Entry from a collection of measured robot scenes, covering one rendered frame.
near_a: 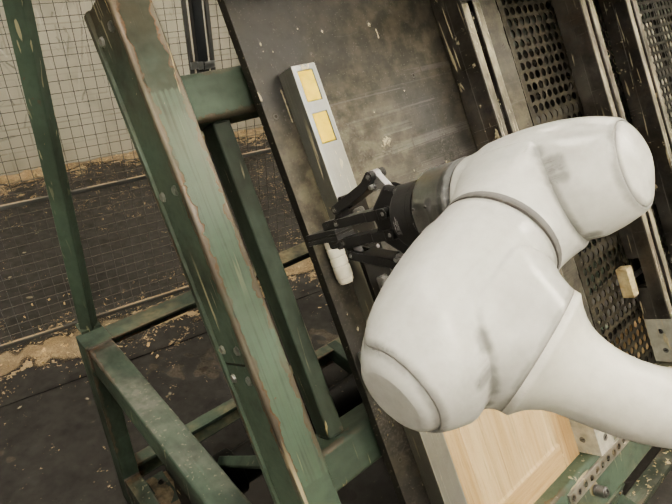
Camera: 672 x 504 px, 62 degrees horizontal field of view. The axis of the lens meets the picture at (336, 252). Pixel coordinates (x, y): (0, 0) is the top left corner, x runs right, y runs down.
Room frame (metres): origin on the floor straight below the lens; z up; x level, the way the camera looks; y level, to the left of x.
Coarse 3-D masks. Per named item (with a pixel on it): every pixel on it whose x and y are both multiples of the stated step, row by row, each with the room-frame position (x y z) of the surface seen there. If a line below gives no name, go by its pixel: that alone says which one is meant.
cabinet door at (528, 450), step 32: (480, 416) 0.78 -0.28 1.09; (512, 416) 0.81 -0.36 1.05; (544, 416) 0.86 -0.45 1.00; (448, 448) 0.70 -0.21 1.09; (480, 448) 0.74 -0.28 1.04; (512, 448) 0.77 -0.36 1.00; (544, 448) 0.81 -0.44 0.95; (576, 448) 0.86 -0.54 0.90; (480, 480) 0.70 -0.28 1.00; (512, 480) 0.73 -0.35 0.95; (544, 480) 0.77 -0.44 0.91
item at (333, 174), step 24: (288, 72) 0.92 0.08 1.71; (288, 96) 0.92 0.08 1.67; (312, 120) 0.88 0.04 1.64; (312, 144) 0.88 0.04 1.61; (336, 144) 0.89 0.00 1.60; (312, 168) 0.88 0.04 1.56; (336, 168) 0.86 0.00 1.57; (336, 192) 0.84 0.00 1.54; (360, 264) 0.79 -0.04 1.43; (360, 288) 0.79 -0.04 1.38; (408, 432) 0.69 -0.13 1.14; (432, 456) 0.66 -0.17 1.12; (432, 480) 0.64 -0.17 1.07; (456, 480) 0.66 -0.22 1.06
